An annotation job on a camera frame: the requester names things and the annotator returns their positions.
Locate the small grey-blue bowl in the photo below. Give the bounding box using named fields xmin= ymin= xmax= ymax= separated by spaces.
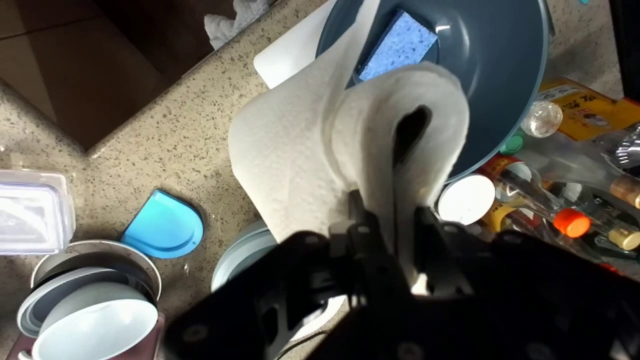
xmin=17 ymin=265 xmax=143 ymax=337

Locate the red cap bottle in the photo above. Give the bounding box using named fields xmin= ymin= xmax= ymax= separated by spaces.
xmin=552 ymin=205 xmax=594 ymax=240

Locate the small spice jar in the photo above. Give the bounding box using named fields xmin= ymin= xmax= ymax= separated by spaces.
xmin=519 ymin=98 xmax=566 ymax=139

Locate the dark blue bowl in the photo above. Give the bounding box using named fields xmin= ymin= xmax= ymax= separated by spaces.
xmin=317 ymin=0 xmax=552 ymax=181

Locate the tall bottle gold cap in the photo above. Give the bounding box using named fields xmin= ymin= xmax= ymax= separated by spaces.
xmin=606 ymin=225 xmax=640 ymax=254

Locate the light blue bowl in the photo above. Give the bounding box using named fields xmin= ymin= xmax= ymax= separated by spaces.
xmin=210 ymin=222 xmax=279 ymax=292

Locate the white lid jar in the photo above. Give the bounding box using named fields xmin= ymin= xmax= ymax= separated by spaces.
xmin=437 ymin=174 xmax=499 ymax=225

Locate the blue sponge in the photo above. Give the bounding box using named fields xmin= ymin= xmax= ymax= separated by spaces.
xmin=352 ymin=8 xmax=440 ymax=85

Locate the green cap bottle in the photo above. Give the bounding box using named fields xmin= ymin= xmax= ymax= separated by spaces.
xmin=499 ymin=127 xmax=529 ymax=155

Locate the clear lidded plastic container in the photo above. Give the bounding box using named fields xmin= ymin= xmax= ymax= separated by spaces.
xmin=0 ymin=167 xmax=79 ymax=258

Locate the black stove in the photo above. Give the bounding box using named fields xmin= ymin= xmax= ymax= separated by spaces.
xmin=609 ymin=0 xmax=640 ymax=101

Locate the white kitchen paper roll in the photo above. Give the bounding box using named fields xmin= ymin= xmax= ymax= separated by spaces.
xmin=229 ymin=0 xmax=473 ymax=277

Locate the white cutting board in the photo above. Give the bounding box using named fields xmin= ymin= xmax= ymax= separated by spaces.
xmin=252 ymin=0 xmax=336 ymax=90

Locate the grey dish towel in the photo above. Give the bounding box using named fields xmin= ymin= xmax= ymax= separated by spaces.
xmin=202 ymin=0 xmax=276 ymax=51

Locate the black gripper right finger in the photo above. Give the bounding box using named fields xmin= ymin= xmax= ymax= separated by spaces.
xmin=412 ymin=203 xmax=474 ymax=296

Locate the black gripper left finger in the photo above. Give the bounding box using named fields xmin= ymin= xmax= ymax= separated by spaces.
xmin=345 ymin=188 xmax=406 ymax=289

